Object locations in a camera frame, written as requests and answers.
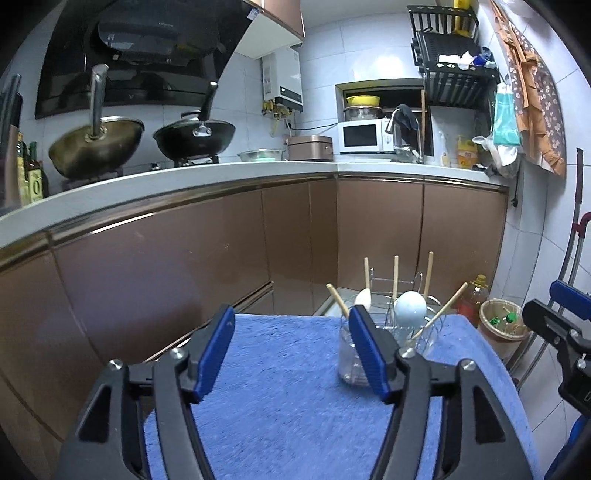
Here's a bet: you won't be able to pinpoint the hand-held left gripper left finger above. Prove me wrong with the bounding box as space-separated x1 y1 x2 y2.
55 304 236 480

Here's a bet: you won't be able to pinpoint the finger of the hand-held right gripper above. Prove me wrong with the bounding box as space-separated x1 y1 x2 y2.
523 299 583 354
549 280 591 319

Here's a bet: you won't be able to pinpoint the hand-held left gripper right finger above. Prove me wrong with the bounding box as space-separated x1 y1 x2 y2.
348 305 532 480

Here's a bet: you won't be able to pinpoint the clear plastic utensil holder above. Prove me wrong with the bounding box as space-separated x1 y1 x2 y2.
337 272 446 387

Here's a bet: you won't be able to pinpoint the light blue ceramic spoon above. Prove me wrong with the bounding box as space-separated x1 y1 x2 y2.
394 292 426 330

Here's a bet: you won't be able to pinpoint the mop with red clip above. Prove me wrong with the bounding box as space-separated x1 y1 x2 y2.
556 148 591 296

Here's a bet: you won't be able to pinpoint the wicker waste basket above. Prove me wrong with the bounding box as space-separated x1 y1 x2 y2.
477 298 532 361

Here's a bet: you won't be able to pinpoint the blue garment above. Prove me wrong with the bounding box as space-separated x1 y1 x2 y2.
545 413 591 480

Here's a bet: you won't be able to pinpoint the large cooking oil bottle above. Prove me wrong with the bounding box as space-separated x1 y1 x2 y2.
457 274 490 328

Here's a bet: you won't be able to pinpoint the blue towel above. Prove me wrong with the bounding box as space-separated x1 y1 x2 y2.
143 313 541 480

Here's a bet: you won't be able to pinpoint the brown base cabinet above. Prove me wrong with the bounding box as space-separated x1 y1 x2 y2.
0 173 513 480

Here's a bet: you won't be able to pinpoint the white plastic bag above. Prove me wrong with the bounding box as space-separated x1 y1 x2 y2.
472 134 520 178

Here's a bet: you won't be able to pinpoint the yellow detergent bottle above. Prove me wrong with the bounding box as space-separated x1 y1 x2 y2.
457 134 480 169

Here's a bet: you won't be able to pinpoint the teal plastic bag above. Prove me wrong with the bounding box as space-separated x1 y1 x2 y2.
493 83 522 146

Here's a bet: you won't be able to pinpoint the gas stove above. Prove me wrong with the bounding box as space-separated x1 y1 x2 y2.
60 154 220 192

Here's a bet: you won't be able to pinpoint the metal bowl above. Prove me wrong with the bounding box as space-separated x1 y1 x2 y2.
238 148 288 163

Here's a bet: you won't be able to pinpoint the orange floral apron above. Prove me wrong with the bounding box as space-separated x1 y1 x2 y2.
489 0 568 178

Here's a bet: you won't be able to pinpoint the chrome faucet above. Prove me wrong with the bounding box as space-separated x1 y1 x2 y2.
385 108 424 164

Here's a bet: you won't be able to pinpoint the black wok with lid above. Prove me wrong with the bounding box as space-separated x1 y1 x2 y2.
153 82 236 162

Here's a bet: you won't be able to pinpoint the brown rice cooker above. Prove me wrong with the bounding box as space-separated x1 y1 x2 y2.
284 135 334 162

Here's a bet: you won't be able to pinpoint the white microwave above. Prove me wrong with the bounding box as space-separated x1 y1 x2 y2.
338 119 397 155

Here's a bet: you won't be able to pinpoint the black dish rack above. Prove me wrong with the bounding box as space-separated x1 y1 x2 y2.
406 4 502 109

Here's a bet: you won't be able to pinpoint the dark cloth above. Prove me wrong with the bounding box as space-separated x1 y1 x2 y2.
392 104 420 132

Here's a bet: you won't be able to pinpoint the brass wok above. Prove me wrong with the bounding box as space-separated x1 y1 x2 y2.
48 64 145 181

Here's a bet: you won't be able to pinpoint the steel pot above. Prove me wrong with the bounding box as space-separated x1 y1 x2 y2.
344 106 383 121

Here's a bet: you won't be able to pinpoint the yellow label oil bottle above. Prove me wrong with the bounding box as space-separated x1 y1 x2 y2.
28 142 49 200

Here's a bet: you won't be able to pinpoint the yellow gas valve pipes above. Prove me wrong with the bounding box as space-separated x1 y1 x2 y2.
262 102 296 137

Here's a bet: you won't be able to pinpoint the dark glass bottle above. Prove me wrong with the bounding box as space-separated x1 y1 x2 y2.
17 133 29 206

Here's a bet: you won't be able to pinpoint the white water heater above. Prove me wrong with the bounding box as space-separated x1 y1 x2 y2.
262 46 304 113

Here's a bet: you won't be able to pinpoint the black range hood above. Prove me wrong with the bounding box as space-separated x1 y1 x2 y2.
34 0 259 121

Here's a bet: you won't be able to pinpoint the black power cable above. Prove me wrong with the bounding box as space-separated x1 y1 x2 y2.
288 121 340 133

